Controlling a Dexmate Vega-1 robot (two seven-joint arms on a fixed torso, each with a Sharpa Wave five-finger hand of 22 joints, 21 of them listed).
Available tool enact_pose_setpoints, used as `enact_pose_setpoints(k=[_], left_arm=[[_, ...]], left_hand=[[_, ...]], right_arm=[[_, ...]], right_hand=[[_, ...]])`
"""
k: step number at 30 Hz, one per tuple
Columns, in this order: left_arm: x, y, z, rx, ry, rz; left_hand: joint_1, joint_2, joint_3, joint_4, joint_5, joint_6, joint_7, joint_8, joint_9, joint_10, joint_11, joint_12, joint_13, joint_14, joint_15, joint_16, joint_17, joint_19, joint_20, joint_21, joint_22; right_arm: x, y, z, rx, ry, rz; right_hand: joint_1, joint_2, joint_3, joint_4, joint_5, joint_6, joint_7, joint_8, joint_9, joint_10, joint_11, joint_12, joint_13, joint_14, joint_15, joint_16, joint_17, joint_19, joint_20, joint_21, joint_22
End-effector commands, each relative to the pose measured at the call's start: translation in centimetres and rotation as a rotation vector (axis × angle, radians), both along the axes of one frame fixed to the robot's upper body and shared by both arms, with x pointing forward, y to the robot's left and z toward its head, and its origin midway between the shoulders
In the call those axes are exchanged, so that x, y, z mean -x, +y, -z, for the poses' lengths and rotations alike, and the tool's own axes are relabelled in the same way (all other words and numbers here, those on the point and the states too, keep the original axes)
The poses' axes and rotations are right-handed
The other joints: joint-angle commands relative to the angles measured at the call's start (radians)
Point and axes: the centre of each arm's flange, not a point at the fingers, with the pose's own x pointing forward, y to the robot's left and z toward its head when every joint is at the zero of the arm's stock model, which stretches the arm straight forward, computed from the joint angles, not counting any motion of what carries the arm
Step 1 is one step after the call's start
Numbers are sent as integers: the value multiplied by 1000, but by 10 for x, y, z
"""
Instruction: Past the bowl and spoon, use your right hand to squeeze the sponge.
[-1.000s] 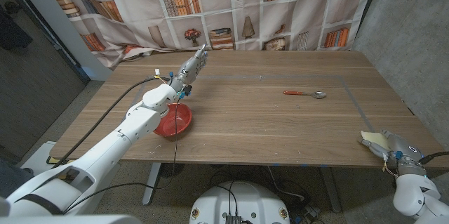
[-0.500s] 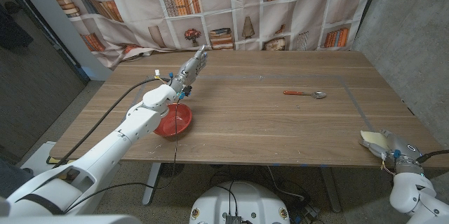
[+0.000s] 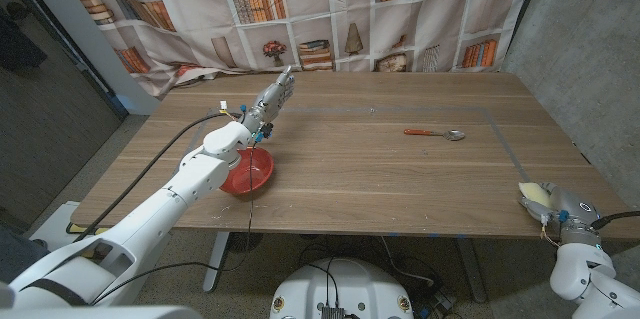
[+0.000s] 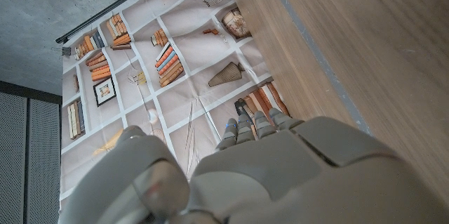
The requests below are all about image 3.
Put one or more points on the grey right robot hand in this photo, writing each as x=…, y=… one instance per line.
x=570, y=206

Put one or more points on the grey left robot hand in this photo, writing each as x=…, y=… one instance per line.
x=267, y=101

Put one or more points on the pale yellow sponge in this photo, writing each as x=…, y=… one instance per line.
x=534, y=193

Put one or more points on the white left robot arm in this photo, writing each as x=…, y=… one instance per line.
x=145, y=224

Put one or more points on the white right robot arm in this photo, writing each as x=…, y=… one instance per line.
x=585, y=274

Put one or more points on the red plastic bowl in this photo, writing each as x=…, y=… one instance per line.
x=252, y=174

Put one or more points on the printed bookshelf backdrop cloth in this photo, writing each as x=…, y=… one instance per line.
x=320, y=19

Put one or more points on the white table leg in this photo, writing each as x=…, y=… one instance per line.
x=216, y=259
x=471, y=269

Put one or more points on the floor power strip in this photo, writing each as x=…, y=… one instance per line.
x=444, y=300

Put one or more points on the white robot torso base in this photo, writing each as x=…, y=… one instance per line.
x=340, y=284

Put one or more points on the white floor plate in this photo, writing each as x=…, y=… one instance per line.
x=52, y=226

